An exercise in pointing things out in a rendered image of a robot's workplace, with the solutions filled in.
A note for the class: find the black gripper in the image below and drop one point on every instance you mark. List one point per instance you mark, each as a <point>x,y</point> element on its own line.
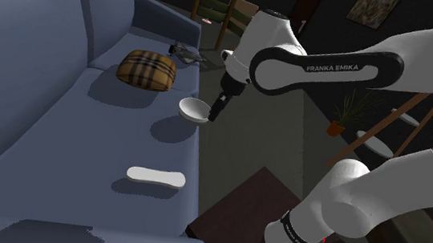
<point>231,84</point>

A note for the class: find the white bowl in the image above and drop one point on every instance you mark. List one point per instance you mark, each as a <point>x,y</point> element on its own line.
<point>193,109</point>

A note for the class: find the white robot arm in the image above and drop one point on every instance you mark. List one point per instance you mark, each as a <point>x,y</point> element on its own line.
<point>322,209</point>

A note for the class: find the dark grey eyeglasses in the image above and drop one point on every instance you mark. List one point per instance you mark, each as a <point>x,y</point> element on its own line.
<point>185,53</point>

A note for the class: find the brown plaid cushion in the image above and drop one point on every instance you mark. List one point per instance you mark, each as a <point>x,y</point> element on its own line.
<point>146,70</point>

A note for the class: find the wooden chair with green slats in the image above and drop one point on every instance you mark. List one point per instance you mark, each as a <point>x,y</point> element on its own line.
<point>225,16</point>

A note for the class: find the white oblong flat object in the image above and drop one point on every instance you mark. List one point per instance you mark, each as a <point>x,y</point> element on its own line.
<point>155,176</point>

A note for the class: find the dark brown robot stand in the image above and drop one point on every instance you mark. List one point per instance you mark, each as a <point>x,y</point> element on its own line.
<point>239,217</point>

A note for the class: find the potted green plant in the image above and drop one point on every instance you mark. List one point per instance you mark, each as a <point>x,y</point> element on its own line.
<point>344,116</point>

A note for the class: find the dark red door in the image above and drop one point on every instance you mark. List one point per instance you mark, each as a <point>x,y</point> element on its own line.
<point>307,7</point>

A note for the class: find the blue sofa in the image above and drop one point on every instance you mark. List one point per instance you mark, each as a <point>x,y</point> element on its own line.
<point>66,131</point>

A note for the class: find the wooden ladder shelf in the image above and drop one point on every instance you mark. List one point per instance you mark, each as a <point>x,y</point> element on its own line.
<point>388,128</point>

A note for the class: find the brown wall picture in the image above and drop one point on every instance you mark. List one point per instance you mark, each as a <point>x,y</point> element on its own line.
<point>373,8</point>

